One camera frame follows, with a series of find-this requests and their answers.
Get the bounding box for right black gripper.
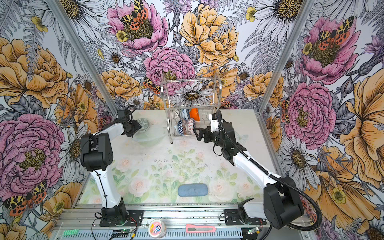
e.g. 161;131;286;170
193;127;226;148

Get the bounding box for green patterned ceramic bowl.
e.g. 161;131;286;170
137;118;150;133

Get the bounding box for dark blue patterned bowl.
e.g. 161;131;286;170
186;119;196;135

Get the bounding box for orange plastic bowl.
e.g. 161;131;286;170
189;108;200;122

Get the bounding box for red patterned ceramic bowl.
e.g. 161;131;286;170
176;120;187;136

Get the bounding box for blue floral ceramic bowl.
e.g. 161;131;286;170
180;109;191;121

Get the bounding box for steel wire dish rack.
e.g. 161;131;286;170
160;73;223;144

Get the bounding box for white black lattice bowl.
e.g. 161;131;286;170
172;109;180;121

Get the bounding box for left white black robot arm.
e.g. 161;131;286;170
80;105;142;227

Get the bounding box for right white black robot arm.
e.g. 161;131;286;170
193;111;304;230

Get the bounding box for blue grey sponge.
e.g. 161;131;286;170
178;184;208;198

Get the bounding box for pink utility knife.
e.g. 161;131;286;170
186;224;217;234

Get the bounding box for round pink sticker tin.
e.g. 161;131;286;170
148;220;167;239

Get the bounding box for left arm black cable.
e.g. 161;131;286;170
89;104;137;220

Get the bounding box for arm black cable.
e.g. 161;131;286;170
215;109;323;240
89;104;137;220

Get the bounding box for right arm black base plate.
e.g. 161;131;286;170
224;209;250;226

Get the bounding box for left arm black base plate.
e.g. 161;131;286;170
99;210;144;227

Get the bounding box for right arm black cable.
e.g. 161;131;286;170
215;109;323;240

